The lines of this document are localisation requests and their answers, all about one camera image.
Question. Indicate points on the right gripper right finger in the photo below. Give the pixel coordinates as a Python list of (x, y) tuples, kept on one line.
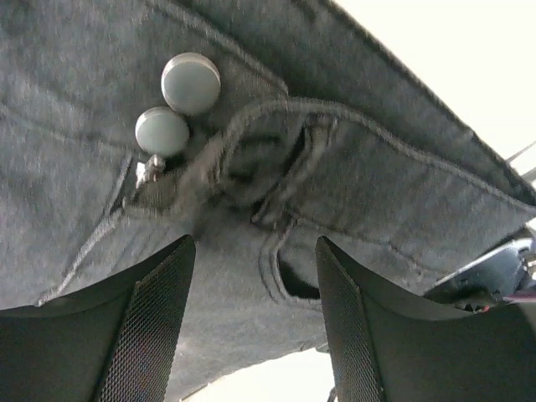
[(389, 344)]

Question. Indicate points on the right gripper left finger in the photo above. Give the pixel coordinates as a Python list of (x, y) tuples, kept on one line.
[(111, 341)]

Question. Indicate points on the black trousers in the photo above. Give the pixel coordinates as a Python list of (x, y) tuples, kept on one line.
[(254, 126)]

